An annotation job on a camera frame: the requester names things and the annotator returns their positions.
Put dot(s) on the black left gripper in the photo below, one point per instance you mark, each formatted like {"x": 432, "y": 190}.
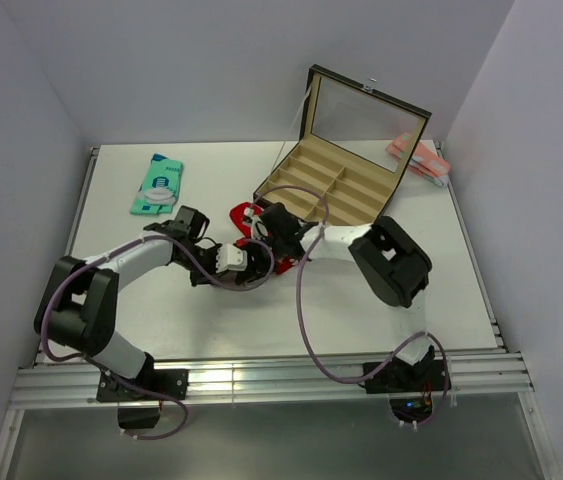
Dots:
{"x": 211, "y": 273}

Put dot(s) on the red sock with white print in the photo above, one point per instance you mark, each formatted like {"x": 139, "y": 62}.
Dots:
{"x": 236, "y": 216}

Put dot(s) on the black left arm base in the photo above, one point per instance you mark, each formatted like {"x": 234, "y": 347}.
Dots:
{"x": 140, "y": 402}

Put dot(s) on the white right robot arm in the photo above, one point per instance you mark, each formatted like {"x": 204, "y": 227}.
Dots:
{"x": 394, "y": 266}

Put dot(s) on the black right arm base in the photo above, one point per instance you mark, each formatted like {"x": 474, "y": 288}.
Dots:
{"x": 412, "y": 388}

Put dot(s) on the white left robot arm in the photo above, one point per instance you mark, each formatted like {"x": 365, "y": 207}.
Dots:
{"x": 78, "y": 311}

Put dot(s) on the black compartment display box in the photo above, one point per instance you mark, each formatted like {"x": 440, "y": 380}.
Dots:
{"x": 345, "y": 152}

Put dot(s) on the pink patterned sock pair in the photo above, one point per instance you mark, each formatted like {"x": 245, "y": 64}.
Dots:
{"x": 423, "y": 162}

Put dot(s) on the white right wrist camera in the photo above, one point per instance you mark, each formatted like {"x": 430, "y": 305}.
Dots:
{"x": 253, "y": 217}

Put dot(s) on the aluminium front rail frame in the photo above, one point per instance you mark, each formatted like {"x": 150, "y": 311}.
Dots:
{"x": 491, "y": 414}

